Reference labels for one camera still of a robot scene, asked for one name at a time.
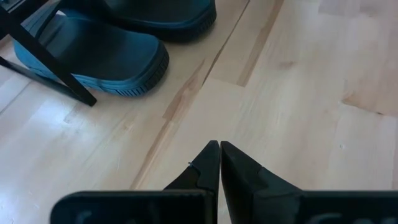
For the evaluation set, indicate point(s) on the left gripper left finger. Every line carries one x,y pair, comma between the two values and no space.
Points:
208,168

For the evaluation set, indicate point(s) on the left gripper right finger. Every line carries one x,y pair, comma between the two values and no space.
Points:
239,174

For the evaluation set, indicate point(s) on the black rubber slide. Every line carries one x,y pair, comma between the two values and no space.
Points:
155,12
109,56

